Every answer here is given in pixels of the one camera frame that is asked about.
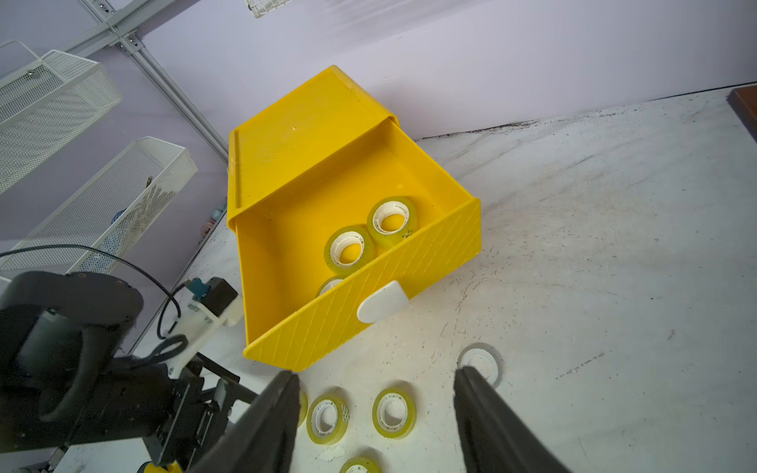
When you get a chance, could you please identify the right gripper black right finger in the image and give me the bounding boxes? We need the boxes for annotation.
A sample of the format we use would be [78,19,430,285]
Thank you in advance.
[453,367,568,473]

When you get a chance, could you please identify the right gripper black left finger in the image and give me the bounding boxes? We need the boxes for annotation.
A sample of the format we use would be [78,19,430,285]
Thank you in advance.
[189,371,301,473]

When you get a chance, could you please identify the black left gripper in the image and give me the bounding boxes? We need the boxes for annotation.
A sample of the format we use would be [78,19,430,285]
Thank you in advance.
[1,271,255,467]

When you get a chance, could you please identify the yellow top drawer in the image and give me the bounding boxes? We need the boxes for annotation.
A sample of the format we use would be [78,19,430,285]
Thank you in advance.
[229,120,482,372]

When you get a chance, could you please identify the yellow plastic drawer cabinet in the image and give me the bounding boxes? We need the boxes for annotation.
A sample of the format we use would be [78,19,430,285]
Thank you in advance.
[227,64,401,232]

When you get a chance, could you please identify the clear tape roll top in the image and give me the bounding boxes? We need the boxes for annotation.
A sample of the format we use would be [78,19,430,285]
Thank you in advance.
[457,343,504,388]

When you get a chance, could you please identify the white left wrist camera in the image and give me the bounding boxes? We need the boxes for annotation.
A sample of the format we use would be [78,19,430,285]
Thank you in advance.
[166,277,244,380]

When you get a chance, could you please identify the white mesh wall shelf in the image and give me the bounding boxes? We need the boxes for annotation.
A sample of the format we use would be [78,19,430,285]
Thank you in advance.
[1,39,197,281]

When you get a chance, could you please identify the aluminium frame rail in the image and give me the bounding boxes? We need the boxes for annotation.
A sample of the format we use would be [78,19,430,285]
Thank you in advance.
[61,0,229,162]

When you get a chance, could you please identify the white wire wall basket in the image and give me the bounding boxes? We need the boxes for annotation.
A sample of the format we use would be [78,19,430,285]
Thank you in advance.
[244,0,291,19]

